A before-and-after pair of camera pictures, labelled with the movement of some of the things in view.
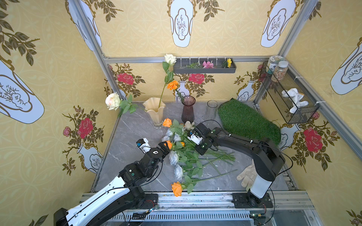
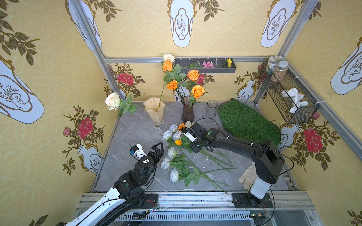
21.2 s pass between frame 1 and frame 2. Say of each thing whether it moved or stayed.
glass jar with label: stayed
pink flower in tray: stayed
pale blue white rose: moved
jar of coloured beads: stayed
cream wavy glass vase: stayed
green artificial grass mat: stayed
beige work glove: stayed
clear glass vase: stayed
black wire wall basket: stayed
